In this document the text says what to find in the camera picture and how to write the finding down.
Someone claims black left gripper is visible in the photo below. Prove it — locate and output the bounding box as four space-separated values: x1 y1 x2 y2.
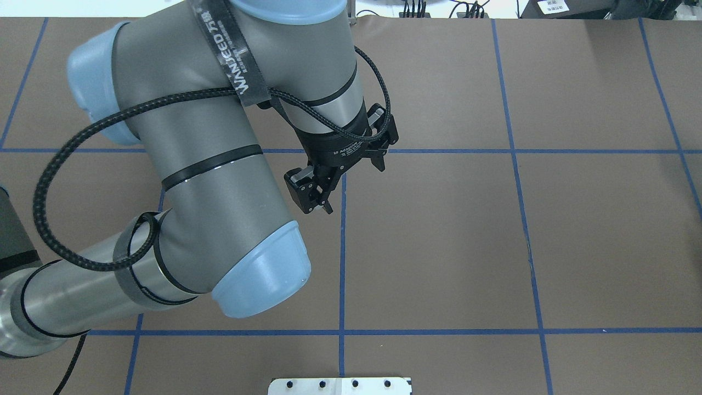
284 105 399 215

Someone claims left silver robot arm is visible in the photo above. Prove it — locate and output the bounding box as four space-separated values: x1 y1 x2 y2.
2 1 398 360

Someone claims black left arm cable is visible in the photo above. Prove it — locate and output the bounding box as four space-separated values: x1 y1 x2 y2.
32 46 392 395

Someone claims white camera pole with base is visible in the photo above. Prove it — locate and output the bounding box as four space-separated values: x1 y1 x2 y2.
267 377 413 394

